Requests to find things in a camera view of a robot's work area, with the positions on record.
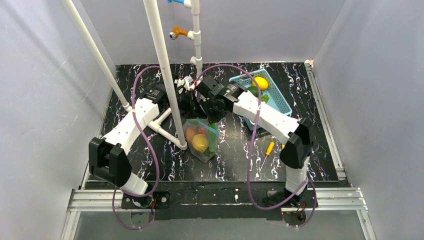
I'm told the red tomato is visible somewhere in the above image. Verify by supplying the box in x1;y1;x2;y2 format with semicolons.
198;127;209;137

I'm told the clear zip top bag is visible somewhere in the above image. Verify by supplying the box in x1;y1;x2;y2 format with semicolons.
183;118;220;163

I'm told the yellow lemon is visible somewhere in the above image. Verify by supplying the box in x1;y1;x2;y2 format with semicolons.
192;134;209;154

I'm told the orange fruit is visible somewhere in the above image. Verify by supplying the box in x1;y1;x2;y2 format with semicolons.
252;76;269;91

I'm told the long green cucumber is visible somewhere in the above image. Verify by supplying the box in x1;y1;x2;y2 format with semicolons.
208;123;218;154

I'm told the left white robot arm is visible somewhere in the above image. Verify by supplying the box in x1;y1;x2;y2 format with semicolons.
88;83;187;197

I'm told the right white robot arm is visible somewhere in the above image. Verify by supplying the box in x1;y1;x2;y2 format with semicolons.
196;76;313;196

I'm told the green grape bunch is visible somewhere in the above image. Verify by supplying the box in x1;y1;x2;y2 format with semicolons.
260;94;270;103

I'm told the light blue plastic basket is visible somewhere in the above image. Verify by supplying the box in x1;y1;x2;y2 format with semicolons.
229;69;299;134

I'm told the orange webcam on pipe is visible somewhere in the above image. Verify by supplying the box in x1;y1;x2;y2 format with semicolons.
169;26;189;40

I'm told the blue clip on pipe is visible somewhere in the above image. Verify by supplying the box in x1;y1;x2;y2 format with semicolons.
167;0;185;4

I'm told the white PVC pipe frame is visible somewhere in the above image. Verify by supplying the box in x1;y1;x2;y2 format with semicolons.
62;0;188;150

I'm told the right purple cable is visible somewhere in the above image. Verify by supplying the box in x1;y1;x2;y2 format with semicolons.
196;64;318;229

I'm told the purple cable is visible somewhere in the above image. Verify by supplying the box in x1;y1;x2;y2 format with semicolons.
111;65;162;231
196;64;318;229

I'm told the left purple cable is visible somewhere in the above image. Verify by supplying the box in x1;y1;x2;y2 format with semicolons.
111;65;162;231

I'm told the orange handled screwdriver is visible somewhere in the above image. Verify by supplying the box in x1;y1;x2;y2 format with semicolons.
259;142;275;172

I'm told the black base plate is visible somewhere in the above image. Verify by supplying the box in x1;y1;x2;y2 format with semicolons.
121;181;318;221

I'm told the aluminium rail frame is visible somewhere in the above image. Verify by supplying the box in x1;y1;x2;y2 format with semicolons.
61;184;376;240

